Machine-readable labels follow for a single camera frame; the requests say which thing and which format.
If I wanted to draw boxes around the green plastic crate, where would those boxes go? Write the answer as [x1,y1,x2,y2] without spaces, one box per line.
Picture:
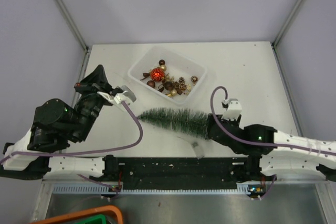
[75,214,108,224]

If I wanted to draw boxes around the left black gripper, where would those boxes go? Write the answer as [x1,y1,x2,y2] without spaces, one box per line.
[74,65,119,143]

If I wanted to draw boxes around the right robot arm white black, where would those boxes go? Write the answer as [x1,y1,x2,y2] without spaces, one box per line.
[205,114,335,182]

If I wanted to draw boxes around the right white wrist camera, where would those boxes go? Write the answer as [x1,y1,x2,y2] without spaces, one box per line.
[222,99,242,121]

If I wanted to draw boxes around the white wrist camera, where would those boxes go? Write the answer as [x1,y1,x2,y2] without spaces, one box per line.
[222,99,242,121]
[97,86,137,111]

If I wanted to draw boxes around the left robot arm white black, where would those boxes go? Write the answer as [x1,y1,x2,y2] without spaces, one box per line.
[1,65,122,180]

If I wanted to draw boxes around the grey cable duct strip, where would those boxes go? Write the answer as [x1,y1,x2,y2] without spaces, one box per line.
[52,183,264,196]

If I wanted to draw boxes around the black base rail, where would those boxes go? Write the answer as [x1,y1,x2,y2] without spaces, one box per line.
[91,155,273,189]

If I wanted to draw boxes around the red glitter bauble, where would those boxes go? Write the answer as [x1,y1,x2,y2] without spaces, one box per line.
[150,68,164,82]

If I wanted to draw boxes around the brown pine cone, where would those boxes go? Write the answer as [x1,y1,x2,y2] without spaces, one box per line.
[179,77,185,84]

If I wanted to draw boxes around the white plastic basket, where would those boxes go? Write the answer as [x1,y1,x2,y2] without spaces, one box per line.
[128,46,207,106]

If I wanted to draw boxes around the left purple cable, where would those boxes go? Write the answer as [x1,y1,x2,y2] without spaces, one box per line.
[0,102,144,198]

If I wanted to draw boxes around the orange plastic crate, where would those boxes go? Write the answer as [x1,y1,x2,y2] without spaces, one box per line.
[32,205,124,224]

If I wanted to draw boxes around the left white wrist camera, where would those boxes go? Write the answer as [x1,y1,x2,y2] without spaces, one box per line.
[97,86,137,111]

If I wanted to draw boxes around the small green christmas tree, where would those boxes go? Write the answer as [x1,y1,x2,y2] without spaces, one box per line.
[137,108,208,139]

